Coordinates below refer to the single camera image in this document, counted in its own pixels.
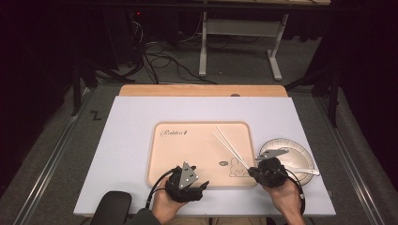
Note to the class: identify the person's left hand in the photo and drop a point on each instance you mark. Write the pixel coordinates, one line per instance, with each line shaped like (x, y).
(164, 204)

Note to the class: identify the black chair armrest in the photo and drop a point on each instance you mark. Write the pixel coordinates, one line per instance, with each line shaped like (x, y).
(112, 207)

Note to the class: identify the metal floor rail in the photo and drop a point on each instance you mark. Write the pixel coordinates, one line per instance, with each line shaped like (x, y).
(347, 146)
(53, 153)

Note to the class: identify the black metal stand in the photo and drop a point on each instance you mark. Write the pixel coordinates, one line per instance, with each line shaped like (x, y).
(76, 84)
(334, 93)

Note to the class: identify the beige tray with rabbit print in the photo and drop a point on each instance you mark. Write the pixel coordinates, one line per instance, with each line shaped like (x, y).
(194, 150)

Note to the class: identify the wooden table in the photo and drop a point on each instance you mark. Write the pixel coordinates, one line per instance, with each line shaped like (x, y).
(203, 90)

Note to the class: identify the person's right hand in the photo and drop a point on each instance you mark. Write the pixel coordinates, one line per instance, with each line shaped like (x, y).
(286, 198)

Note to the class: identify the white chopstick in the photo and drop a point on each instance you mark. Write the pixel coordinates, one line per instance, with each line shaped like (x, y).
(232, 146)
(230, 150)

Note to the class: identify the white metal desk frame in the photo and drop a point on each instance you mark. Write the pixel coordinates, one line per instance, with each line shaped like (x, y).
(241, 27)

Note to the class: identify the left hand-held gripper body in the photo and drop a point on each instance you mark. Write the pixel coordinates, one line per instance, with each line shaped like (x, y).
(181, 190)

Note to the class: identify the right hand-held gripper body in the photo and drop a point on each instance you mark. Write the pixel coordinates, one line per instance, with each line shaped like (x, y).
(270, 172)

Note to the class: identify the white spoon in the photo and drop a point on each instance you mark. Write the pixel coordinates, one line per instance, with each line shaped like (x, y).
(305, 171)

